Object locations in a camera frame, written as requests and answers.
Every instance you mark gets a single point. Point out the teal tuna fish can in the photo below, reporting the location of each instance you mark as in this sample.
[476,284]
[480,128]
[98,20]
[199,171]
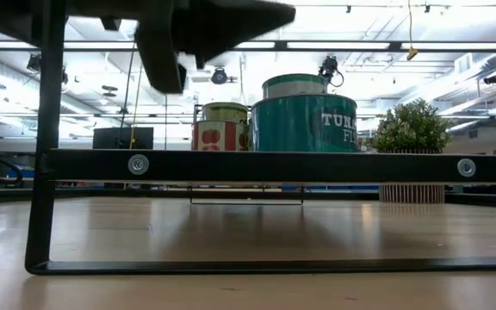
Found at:
[299,125]

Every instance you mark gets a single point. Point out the round black ceiling camera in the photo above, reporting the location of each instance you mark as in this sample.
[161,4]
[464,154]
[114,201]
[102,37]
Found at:
[219,76]

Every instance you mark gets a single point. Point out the black aluminium table frame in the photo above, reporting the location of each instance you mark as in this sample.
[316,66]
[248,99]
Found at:
[338,195]

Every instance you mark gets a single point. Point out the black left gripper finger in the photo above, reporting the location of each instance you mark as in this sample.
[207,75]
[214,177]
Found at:
[231,21]
[162,56]

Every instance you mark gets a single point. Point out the potted plant in ribbed pot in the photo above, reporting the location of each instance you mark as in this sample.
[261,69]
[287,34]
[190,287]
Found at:
[411,125]

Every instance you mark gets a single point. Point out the black background monitor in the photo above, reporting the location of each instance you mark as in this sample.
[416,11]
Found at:
[123,138]

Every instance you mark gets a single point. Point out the black overhead light bar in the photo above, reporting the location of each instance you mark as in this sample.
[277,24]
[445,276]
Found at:
[280,45]

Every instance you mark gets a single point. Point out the black ceiling spotlight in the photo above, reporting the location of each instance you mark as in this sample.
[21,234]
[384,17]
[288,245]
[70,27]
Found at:
[34,62]

